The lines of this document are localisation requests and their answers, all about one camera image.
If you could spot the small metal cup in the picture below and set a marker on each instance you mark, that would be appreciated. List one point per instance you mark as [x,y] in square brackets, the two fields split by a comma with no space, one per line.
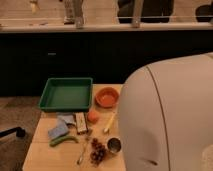
[114,145]

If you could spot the green pea pod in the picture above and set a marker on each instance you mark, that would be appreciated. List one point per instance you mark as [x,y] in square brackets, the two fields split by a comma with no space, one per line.
[59,140]

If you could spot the blue sponge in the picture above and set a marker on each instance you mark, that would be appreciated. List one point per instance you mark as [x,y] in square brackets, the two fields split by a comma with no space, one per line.
[59,130]

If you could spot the green plastic tray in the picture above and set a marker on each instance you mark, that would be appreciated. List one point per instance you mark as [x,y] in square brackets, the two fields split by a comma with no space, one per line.
[67,95]

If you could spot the bunch of red grapes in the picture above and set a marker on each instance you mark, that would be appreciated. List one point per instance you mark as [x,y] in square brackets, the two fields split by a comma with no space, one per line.
[98,152]

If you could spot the wooden block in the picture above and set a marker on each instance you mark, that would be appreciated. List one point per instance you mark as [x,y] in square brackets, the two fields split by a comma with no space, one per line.
[81,123]

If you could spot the black chair leg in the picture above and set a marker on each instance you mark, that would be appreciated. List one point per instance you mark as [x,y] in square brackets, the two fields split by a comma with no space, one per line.
[19,131]

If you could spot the grey blue cloth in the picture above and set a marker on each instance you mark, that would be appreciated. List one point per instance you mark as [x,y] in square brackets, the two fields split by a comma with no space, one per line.
[67,118]

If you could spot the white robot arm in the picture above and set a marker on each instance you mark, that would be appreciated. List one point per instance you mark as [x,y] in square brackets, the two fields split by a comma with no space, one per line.
[165,115]

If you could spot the orange bowl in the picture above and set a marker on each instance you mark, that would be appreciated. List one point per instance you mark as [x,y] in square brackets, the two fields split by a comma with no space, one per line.
[107,97]

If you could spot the orange fruit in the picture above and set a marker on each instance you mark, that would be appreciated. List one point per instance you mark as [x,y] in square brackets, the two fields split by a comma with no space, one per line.
[93,116]

